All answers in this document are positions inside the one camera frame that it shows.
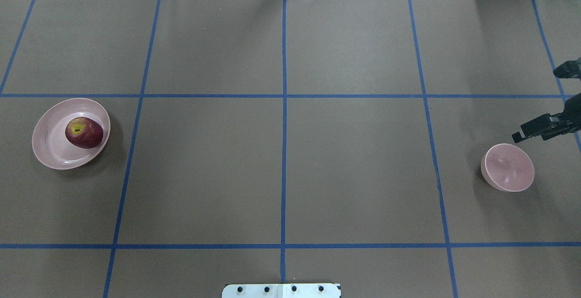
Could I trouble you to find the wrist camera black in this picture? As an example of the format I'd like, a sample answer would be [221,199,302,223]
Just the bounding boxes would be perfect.
[552,58,581,80]

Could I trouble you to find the pink plate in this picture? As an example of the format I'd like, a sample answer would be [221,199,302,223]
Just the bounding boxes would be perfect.
[32,98,111,170]

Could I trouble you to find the red apple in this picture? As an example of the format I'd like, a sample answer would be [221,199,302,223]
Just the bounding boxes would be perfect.
[64,116,104,149]

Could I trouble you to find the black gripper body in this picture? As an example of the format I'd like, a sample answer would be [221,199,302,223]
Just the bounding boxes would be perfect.
[561,93,581,133]

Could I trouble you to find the pink bowl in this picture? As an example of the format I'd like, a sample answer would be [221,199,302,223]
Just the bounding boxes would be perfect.
[481,143,535,192]

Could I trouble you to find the white camera mast base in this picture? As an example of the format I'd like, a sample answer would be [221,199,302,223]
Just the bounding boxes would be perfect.
[222,283,342,298]

